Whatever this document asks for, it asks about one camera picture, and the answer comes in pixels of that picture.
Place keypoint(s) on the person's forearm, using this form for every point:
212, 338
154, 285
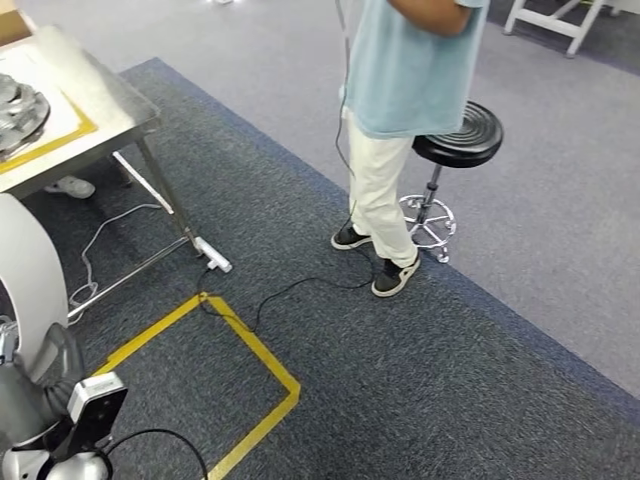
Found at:
430, 16

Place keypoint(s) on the yellow floor tape outline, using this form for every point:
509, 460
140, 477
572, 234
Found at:
260, 348

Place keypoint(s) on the steel workbench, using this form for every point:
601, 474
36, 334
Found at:
100, 99

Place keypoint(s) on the yellow workbench tape outline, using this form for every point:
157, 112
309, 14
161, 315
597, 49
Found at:
50, 147

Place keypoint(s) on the black stool chrome base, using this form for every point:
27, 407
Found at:
460, 136

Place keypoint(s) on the white power strip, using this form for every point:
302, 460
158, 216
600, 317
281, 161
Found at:
212, 255

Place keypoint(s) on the white desk frame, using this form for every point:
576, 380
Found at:
545, 21

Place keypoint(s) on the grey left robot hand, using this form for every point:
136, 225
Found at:
60, 364

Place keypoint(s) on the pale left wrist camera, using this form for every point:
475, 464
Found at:
95, 411

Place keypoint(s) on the grey wheel hubcap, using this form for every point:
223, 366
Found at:
20, 112

